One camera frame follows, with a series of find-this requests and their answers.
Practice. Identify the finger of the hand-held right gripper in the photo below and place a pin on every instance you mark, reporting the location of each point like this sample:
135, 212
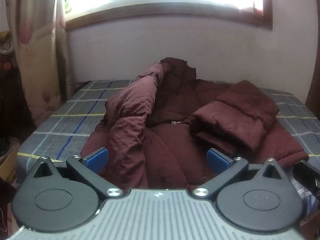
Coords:
310, 172

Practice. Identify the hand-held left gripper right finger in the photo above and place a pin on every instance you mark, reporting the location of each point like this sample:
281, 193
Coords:
217, 158

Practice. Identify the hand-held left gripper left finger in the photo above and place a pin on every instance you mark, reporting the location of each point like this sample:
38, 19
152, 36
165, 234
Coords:
98, 157

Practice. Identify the maroon padded coat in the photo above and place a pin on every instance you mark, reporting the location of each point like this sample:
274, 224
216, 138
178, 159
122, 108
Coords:
170, 142

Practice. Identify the cardboard box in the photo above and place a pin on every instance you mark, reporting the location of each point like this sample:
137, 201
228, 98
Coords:
8, 160

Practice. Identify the dark wooden furniture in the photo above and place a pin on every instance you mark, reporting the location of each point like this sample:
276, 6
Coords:
12, 105

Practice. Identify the floral beige curtain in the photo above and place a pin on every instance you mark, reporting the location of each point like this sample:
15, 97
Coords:
37, 42

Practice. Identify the wooden window frame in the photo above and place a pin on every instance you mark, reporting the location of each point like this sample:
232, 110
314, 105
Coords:
162, 11

